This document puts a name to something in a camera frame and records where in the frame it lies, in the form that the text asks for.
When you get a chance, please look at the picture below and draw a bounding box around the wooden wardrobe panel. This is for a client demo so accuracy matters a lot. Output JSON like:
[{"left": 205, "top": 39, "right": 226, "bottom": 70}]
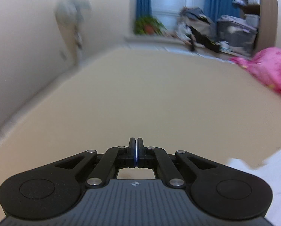
[{"left": 255, "top": 0, "right": 281, "bottom": 53}]

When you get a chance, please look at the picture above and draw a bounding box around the white wall fan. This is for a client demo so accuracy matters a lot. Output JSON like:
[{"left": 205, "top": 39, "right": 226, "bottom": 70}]
[{"left": 54, "top": 0, "right": 92, "bottom": 63}]

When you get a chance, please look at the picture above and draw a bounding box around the beige bed mat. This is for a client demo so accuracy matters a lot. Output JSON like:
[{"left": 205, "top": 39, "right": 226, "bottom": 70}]
[{"left": 0, "top": 45, "right": 281, "bottom": 224}]

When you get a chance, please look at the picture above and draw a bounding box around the green potted plant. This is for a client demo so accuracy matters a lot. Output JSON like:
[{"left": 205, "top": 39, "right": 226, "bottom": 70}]
[{"left": 133, "top": 16, "right": 167, "bottom": 36}]

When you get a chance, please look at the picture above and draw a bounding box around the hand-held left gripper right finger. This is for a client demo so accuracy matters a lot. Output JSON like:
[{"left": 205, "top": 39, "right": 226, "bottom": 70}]
[{"left": 136, "top": 137, "right": 218, "bottom": 189}]

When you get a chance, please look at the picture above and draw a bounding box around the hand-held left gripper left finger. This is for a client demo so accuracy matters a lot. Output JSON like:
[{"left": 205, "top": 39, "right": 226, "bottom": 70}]
[{"left": 54, "top": 137, "right": 137, "bottom": 189}]

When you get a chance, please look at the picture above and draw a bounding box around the pink blanket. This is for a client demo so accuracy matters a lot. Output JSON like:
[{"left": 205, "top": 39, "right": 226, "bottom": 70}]
[{"left": 229, "top": 47, "right": 281, "bottom": 99}]

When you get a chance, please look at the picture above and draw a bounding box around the white garment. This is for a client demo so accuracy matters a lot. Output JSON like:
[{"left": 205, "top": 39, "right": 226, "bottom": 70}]
[{"left": 225, "top": 142, "right": 281, "bottom": 226}]

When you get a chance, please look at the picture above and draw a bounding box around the grey storage bin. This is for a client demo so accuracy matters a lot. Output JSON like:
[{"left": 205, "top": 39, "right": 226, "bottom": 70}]
[{"left": 216, "top": 15, "right": 259, "bottom": 55}]

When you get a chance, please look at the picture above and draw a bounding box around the pile of dark clothes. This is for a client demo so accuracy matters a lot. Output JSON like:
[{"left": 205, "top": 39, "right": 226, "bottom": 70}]
[{"left": 176, "top": 7, "right": 221, "bottom": 52}]

